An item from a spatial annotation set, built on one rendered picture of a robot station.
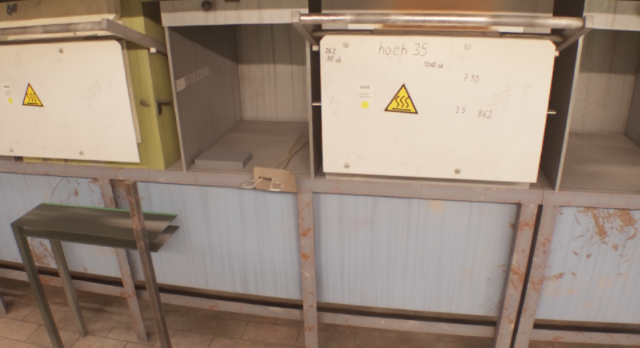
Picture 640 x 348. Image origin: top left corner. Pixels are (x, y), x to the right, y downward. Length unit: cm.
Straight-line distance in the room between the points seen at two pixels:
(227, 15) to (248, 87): 75
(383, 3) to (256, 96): 96
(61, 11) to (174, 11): 40
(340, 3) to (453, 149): 52
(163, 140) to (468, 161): 102
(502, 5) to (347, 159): 61
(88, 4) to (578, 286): 192
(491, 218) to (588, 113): 75
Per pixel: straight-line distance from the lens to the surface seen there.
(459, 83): 130
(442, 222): 166
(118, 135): 163
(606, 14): 146
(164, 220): 177
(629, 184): 176
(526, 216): 162
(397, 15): 116
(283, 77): 211
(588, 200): 164
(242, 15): 146
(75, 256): 230
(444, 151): 135
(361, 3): 140
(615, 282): 192
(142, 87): 167
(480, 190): 155
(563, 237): 176
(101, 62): 159
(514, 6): 142
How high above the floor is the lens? 148
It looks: 23 degrees down
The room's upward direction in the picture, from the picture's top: 2 degrees counter-clockwise
